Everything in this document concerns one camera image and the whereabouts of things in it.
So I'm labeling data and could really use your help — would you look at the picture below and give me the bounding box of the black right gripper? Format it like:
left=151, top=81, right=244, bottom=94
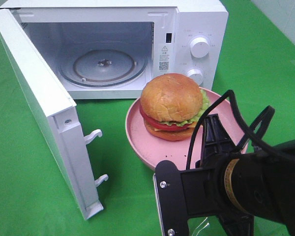
left=196, top=114, right=290, bottom=236

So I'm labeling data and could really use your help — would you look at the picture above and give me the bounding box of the pink round plate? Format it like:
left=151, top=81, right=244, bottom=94
left=125, top=99, right=244, bottom=170

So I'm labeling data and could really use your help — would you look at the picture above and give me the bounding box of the burger with lettuce and tomato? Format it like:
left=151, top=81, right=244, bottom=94
left=139, top=73, right=210, bottom=141

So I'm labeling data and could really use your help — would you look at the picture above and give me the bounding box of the white microwave door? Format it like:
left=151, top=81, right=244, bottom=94
left=0, top=9, right=108, bottom=220

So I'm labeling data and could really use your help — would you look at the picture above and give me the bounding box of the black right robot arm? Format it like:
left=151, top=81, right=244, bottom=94
left=196, top=108, right=295, bottom=236

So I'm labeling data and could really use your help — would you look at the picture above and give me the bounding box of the clear tape patch right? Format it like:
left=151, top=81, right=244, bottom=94
left=188, top=217, right=210, bottom=236

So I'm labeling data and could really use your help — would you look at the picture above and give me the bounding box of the lower white microwave knob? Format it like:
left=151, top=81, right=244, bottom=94
left=186, top=69, right=204, bottom=85

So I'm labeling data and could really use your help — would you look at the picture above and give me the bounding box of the white microwave knob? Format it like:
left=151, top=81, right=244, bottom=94
left=190, top=35, right=210, bottom=58
left=186, top=69, right=204, bottom=85

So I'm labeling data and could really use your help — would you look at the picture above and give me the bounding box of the upper white microwave knob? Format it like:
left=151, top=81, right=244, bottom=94
left=190, top=35, right=210, bottom=58

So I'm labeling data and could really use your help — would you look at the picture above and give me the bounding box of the glass microwave turntable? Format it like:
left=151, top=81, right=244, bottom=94
left=58, top=41, right=151, bottom=88

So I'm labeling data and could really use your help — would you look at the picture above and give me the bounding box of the white microwave oven body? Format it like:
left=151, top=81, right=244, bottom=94
left=0, top=0, right=228, bottom=99

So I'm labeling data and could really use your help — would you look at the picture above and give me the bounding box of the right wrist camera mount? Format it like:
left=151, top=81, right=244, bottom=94
left=154, top=160, right=216, bottom=236

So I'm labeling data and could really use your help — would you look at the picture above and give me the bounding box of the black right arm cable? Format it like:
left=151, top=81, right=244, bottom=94
left=185, top=89, right=295, bottom=170

